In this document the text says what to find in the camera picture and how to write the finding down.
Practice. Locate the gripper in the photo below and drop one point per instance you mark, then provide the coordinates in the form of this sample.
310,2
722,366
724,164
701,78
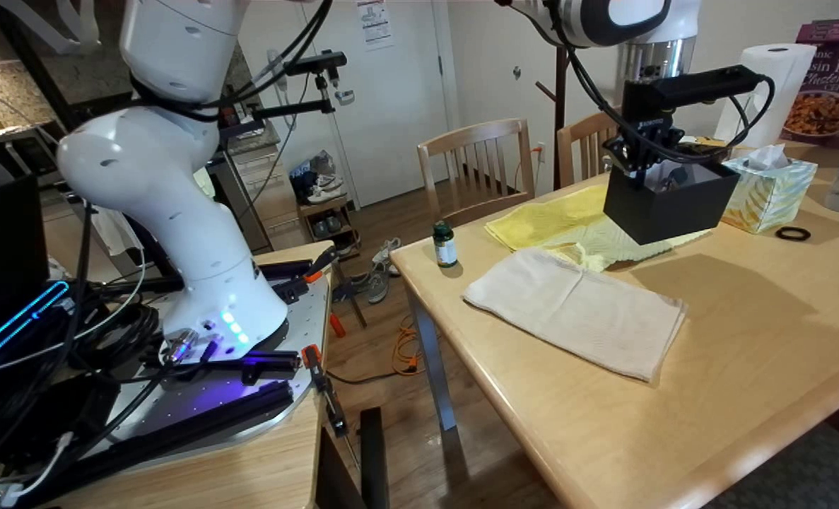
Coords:
642,131

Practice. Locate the black box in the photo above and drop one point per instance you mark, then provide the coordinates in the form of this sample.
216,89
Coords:
673,208

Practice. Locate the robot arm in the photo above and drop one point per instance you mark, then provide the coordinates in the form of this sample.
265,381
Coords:
179,233

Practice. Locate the patterned tissue box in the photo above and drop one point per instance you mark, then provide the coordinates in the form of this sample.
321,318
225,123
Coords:
769,194

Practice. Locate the purple cereal box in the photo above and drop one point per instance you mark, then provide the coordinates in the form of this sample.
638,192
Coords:
832,85

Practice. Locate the wooden chair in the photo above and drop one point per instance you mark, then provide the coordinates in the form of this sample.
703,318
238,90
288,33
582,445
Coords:
476,166
582,152

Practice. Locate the dark wooden coat stand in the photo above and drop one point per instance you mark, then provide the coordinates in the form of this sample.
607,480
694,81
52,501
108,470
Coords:
560,106

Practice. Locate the yellow cloth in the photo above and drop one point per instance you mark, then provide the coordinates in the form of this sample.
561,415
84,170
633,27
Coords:
553,219

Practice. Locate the white paper towel roll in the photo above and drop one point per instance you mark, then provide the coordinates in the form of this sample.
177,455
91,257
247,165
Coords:
779,78

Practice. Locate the beige folded cloth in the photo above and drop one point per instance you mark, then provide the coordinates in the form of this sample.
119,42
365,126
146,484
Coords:
575,311

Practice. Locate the green pill bottle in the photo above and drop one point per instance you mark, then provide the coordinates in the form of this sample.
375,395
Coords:
445,247

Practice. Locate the white door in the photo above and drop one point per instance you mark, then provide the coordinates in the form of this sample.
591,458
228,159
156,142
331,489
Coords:
391,113

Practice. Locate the paper notice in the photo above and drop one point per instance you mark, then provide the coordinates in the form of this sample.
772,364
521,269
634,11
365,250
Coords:
374,22

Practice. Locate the pair of grey sneakers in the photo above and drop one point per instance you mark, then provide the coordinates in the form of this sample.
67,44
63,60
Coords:
380,276

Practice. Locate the heap of shoes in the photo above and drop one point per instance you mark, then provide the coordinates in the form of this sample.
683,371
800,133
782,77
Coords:
320,180

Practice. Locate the wooden shoe rack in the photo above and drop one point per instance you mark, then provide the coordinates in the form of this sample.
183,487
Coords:
327,226

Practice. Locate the orange and black clamp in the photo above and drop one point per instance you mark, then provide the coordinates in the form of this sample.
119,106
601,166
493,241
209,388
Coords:
327,396
306,277

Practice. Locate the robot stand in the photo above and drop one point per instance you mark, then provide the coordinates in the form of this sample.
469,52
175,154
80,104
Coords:
263,466

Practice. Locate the black computer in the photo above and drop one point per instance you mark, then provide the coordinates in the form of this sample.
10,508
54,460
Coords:
6,247

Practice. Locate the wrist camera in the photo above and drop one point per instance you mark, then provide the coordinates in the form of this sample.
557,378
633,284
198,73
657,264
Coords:
702,83

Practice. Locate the wall socket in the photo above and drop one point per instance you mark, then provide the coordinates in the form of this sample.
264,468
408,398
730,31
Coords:
541,152

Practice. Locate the camera on mount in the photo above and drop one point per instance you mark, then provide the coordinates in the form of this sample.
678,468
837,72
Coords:
317,65

